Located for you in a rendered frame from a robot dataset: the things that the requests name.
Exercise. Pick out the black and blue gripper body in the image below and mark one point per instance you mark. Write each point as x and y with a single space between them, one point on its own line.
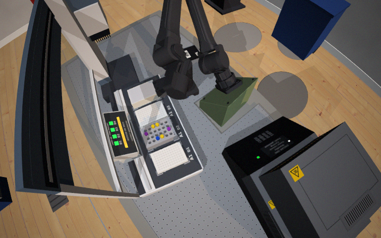
193 89

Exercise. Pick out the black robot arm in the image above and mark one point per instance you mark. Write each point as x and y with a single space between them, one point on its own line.
169 54

